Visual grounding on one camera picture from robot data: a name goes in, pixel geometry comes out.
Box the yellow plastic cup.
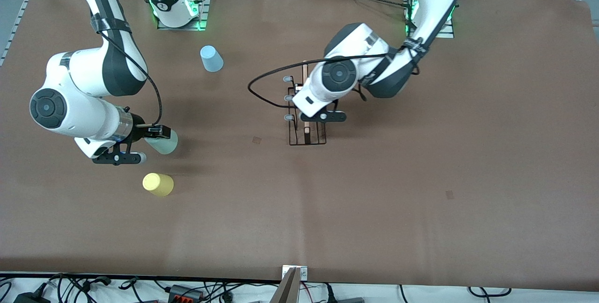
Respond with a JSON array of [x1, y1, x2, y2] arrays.
[[142, 173, 175, 197]]

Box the light blue plastic cup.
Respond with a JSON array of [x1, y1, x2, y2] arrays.
[[200, 45, 224, 73]]

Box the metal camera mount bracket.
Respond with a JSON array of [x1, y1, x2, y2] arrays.
[[282, 266, 308, 280]]

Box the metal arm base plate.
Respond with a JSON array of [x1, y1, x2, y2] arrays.
[[405, 0, 455, 39], [157, 0, 210, 31]]

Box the black orange connector box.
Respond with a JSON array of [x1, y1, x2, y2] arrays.
[[168, 284, 205, 302]]

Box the brown table cover sheet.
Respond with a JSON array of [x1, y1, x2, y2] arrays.
[[0, 0, 599, 292]]

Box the pale green plastic cup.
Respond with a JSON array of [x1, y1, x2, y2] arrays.
[[144, 129, 179, 155]]

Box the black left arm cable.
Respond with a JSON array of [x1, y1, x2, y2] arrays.
[[248, 52, 419, 109]]

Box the black power adapter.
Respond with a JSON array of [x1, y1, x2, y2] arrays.
[[13, 290, 51, 303]]

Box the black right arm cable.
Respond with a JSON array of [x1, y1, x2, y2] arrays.
[[96, 27, 163, 127]]

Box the perforated metal rail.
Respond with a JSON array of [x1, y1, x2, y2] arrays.
[[0, 0, 37, 67]]

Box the black wire cup holder rack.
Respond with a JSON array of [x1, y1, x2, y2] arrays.
[[283, 60, 328, 147]]

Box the grey camera pole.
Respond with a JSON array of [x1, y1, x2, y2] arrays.
[[270, 267, 301, 303]]

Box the black cable loop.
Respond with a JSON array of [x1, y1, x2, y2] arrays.
[[468, 286, 511, 297]]

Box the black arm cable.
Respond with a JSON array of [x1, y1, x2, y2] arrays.
[[96, 27, 163, 127], [248, 52, 419, 109]]

